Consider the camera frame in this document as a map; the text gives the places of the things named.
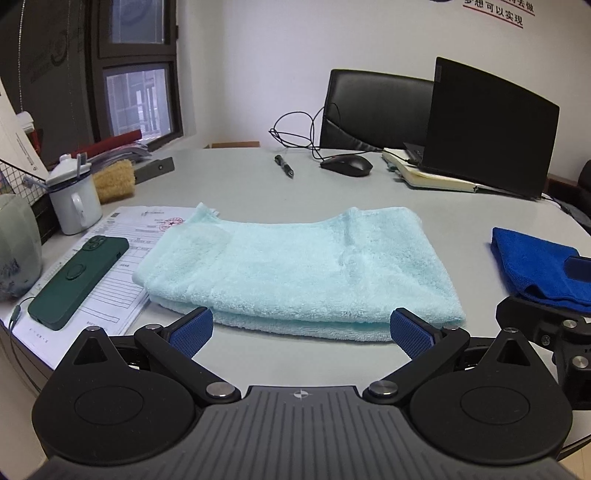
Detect open notebook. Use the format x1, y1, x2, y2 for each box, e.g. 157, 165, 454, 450
382, 148, 499, 193

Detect black leather sofa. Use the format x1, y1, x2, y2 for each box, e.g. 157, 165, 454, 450
547, 161, 591, 232

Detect dark blue cloth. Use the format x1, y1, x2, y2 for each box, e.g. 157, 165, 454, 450
490, 227, 591, 317

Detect black office chair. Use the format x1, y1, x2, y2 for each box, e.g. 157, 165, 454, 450
320, 69, 435, 151

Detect black laptop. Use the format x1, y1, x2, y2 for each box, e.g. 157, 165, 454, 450
404, 56, 560, 200

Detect dark framed window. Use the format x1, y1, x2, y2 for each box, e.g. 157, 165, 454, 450
85, 0, 184, 145

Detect window with blinds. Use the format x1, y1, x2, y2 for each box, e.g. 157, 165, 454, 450
0, 0, 100, 155

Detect black wire mesh organizer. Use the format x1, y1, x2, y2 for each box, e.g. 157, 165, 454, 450
0, 157, 58, 245

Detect pale green ceramic jar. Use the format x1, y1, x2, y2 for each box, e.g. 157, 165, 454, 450
0, 194, 43, 302

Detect black mouse cable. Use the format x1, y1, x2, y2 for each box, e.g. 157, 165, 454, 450
269, 105, 384, 162

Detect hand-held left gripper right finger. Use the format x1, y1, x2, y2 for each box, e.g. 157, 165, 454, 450
362, 308, 555, 408

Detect white enamel mug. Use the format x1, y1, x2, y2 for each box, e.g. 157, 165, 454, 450
46, 154, 103, 236

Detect red and black wall lettering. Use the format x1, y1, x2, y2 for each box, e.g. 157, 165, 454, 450
429, 0, 537, 30

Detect light blue towel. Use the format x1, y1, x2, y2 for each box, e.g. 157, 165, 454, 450
133, 202, 467, 343

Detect printed paper sheets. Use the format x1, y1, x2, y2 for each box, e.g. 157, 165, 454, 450
8, 205, 199, 365

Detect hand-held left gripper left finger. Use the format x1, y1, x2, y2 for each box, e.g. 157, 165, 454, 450
55, 307, 241, 408

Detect black computer mouse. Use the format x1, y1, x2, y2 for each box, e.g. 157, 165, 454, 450
320, 154, 374, 177

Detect green phone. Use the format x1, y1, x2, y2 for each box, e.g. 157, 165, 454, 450
28, 235, 130, 331

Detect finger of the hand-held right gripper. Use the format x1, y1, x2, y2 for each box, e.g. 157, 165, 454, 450
496, 295, 591, 411
564, 256, 591, 282

